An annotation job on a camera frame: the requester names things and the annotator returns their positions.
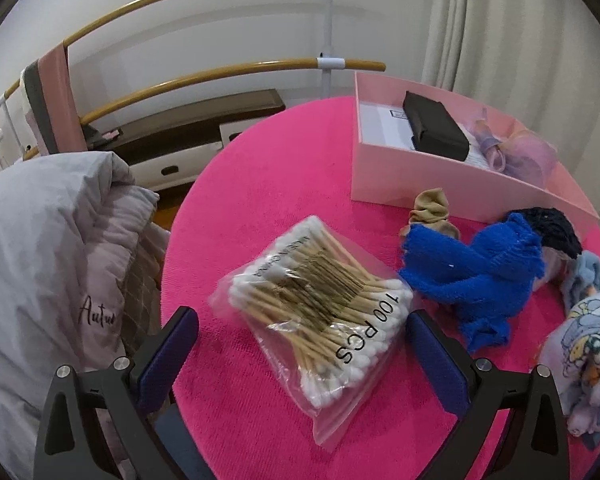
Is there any light blue cloth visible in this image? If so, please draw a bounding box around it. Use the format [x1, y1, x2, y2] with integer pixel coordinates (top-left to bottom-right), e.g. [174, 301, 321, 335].
[560, 250, 600, 306]

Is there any purple scrunchie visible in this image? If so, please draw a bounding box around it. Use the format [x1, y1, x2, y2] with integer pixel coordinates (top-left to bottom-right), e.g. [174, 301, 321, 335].
[462, 107, 506, 171]

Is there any pink and grey towel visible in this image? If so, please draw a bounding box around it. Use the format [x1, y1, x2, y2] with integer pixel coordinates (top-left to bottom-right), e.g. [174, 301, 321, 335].
[36, 44, 88, 153]

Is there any low dark wooden cabinet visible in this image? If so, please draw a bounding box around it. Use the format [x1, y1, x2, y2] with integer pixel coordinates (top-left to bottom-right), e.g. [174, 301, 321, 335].
[82, 89, 287, 191]

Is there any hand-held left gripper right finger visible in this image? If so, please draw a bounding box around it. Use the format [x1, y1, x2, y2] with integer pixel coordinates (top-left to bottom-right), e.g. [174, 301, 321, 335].
[405, 309, 571, 480]

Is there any short wooden barre rail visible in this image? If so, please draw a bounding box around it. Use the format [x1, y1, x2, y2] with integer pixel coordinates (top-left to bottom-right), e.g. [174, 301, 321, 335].
[22, 58, 386, 161]

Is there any pink fleece tablecloth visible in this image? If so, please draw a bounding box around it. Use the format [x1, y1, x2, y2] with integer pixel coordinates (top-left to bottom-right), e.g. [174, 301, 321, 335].
[160, 96, 600, 480]

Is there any white paper card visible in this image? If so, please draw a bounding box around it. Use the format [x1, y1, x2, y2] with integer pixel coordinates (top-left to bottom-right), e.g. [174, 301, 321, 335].
[360, 104, 416, 150]

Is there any navy knitted hair net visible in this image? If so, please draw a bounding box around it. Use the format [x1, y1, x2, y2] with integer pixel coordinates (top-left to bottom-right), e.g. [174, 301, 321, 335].
[522, 207, 583, 261]

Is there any pink organza pouch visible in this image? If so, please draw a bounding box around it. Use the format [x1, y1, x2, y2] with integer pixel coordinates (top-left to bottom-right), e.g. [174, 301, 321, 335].
[500, 129, 561, 188]

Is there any blue knitted cloth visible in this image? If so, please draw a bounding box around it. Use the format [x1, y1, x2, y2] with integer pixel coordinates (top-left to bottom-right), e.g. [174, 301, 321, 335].
[397, 212, 546, 355]

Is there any bag of cotton swabs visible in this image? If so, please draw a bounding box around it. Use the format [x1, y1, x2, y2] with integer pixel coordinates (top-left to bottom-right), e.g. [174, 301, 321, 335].
[208, 215, 415, 453]

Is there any black case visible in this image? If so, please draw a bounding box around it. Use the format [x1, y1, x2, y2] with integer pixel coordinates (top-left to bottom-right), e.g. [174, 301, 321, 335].
[402, 91, 471, 162]

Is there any beige scrunchie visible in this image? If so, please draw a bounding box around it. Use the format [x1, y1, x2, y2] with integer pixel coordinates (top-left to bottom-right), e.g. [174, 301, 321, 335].
[399, 189, 462, 241]

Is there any cartoon printed cloth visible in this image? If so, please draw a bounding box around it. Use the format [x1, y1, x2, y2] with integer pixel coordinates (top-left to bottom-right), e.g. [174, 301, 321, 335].
[536, 290, 600, 438]

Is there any pink cardboard box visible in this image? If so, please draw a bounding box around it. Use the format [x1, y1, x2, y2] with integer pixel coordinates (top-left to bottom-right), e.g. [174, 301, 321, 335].
[351, 71, 600, 233]

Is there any white barre post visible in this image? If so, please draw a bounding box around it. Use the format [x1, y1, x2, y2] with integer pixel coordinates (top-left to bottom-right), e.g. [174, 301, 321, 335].
[316, 0, 348, 100]
[0, 95, 26, 161]

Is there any cream curtain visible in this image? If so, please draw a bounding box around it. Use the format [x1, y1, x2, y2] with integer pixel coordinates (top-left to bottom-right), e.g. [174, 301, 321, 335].
[420, 0, 600, 241]

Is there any grey stretch band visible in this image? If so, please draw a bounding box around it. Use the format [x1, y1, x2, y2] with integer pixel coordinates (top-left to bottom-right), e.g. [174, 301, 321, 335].
[20, 62, 58, 156]

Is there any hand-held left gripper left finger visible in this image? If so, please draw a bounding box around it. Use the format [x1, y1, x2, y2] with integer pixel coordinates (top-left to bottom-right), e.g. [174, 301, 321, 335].
[34, 306, 216, 480]

